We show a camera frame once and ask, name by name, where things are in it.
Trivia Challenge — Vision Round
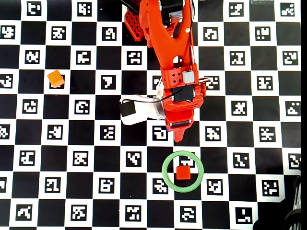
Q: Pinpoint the orange cube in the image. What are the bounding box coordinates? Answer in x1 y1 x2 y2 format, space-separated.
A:
47 69 65 89

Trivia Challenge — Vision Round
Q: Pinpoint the grey duct tape patch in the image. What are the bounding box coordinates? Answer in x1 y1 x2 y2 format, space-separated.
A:
168 11 185 23

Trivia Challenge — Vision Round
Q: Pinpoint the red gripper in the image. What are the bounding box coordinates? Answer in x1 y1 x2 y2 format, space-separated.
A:
163 94 205 143

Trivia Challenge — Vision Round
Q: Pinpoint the red cube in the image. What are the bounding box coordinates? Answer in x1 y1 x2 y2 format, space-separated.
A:
175 165 191 181

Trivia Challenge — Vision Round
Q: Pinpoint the thin black camera cable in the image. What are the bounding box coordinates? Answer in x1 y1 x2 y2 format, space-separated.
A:
121 0 196 104

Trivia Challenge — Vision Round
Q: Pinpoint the black ribbed flexible tripod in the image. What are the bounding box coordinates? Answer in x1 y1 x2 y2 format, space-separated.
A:
254 174 307 230

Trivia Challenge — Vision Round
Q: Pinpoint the green flat ring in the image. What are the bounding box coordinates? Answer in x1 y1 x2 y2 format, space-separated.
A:
162 150 205 193

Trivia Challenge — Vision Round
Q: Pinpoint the black white marker board mat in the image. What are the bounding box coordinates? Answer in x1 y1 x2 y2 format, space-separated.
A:
0 0 302 229

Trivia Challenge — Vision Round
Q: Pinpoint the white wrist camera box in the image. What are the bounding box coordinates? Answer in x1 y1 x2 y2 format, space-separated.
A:
119 94 166 126

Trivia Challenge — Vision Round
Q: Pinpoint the red lattice robot base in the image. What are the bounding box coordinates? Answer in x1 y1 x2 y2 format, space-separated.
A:
123 9 144 42

